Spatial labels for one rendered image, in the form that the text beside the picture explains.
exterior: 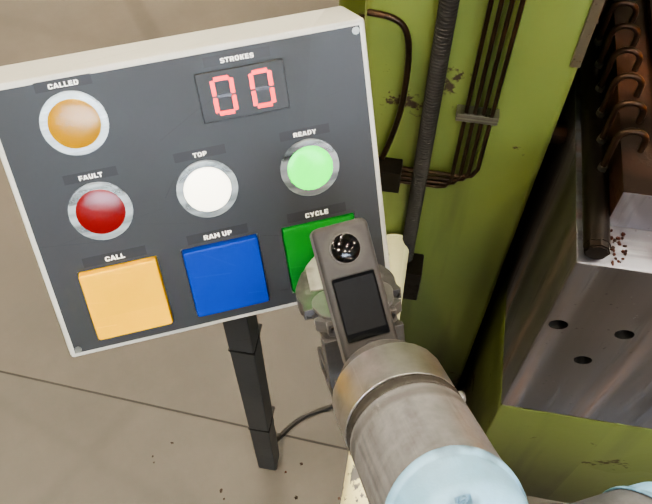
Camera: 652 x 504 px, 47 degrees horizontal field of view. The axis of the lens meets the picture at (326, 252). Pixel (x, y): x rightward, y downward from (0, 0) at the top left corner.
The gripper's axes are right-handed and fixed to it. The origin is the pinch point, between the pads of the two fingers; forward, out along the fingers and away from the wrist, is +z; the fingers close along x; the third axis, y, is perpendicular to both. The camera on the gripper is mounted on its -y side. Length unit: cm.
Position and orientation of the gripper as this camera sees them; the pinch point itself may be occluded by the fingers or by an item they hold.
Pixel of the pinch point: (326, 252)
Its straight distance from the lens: 74.5
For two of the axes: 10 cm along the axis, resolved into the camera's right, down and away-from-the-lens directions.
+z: -2.2, -4.3, 8.7
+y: 1.3, 8.8, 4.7
